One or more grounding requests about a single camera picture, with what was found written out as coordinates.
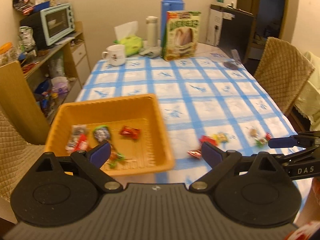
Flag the pile of snack bags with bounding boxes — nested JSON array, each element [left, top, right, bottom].
[[12, 0, 34, 15]]

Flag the person's red patterned clothing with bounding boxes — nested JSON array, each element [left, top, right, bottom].
[[285, 221, 320, 240]]

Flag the phone stand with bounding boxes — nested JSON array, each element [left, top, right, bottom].
[[224, 49, 243, 70]]

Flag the jar with orange lid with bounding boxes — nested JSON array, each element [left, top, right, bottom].
[[0, 42, 20, 65]]

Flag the grey cloth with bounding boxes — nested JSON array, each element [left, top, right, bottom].
[[139, 46, 162, 59]]

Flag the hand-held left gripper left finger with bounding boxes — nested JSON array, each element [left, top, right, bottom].
[[26, 141, 124, 194]]

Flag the large red snack packet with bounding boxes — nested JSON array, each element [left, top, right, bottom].
[[65, 134, 89, 153]]

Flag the wooden shelf cabinet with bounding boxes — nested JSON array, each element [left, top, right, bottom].
[[0, 21, 92, 125]]

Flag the quilted cover chair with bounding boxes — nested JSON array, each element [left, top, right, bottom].
[[0, 110, 60, 200], [253, 37, 315, 117]]

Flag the orange plastic tray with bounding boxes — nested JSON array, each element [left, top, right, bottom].
[[45, 94, 175, 177]]

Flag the black microwave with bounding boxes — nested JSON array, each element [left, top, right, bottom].
[[20, 11, 49, 52]]

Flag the white printed mug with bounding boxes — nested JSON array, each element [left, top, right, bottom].
[[102, 44, 126, 67]]

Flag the green orange candy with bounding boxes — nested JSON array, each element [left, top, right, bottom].
[[107, 152, 127, 169]]

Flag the sunflower seed bag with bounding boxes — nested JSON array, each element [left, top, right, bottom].
[[162, 10, 202, 62]]

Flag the person's right forearm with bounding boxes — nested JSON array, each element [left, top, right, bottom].
[[299, 177, 320, 227]]

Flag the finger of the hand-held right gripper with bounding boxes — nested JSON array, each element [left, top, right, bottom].
[[275, 145, 320, 165], [269, 131, 320, 148]]

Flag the purple plastic bag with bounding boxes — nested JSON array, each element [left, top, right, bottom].
[[51, 76, 70, 94]]

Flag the green tissue pack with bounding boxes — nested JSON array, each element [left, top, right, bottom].
[[114, 21, 143, 57]]

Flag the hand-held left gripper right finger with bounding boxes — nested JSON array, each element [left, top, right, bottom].
[[189, 142, 288, 193]]

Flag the green black snack packet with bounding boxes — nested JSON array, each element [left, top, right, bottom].
[[92, 125, 112, 142]]

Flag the sofa with green cover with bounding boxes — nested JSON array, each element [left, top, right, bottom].
[[294, 51, 320, 130]]

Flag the blue storage box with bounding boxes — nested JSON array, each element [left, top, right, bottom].
[[32, 1, 50, 13]]

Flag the wooden board panel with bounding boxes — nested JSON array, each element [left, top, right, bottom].
[[0, 61, 50, 145]]

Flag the clear brown candy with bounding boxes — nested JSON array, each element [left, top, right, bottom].
[[247, 127, 260, 139]]

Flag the small red candy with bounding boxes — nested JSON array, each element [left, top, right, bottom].
[[187, 149, 202, 160]]

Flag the blue thermos jug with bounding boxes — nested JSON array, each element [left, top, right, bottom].
[[161, 0, 185, 48]]

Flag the hanging plastic bags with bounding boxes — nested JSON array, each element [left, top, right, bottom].
[[19, 26, 37, 53]]

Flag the light blue toaster oven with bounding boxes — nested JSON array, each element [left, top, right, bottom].
[[40, 3, 76, 46]]

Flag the white thermos bottle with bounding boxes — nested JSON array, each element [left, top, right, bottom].
[[146, 16, 159, 48]]

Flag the white cardboard box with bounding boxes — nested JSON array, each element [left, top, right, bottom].
[[205, 4, 224, 47]]

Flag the red green candy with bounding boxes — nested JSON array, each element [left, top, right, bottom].
[[255, 133, 272, 147]]

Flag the blue checked tablecloth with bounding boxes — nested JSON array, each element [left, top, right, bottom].
[[75, 42, 299, 183]]

